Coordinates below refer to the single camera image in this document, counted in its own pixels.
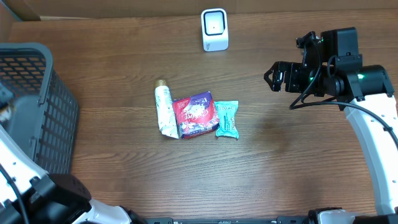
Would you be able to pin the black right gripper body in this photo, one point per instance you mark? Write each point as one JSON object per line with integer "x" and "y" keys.
{"x": 298, "y": 79}

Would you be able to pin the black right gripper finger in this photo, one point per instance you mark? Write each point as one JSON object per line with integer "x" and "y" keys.
{"x": 269, "y": 81}
{"x": 272, "y": 70}

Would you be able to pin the teal snack packet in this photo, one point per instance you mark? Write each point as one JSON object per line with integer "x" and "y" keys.
{"x": 227, "y": 125}

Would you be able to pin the red purple snack pack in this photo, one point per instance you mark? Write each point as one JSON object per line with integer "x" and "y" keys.
{"x": 196, "y": 115}

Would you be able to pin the white tube gold cap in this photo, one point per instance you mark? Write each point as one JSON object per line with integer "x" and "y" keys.
{"x": 165, "y": 112}

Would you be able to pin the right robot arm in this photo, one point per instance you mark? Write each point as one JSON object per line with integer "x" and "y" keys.
{"x": 332, "y": 73}

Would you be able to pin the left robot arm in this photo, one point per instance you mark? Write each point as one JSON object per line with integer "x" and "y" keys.
{"x": 30, "y": 194}

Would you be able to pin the white barcode scanner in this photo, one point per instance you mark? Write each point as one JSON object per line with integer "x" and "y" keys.
{"x": 214, "y": 27}

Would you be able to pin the grey plastic mesh basket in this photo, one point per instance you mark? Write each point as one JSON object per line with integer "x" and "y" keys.
{"x": 45, "y": 113}

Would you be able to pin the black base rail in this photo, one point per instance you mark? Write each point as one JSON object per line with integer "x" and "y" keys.
{"x": 227, "y": 220}

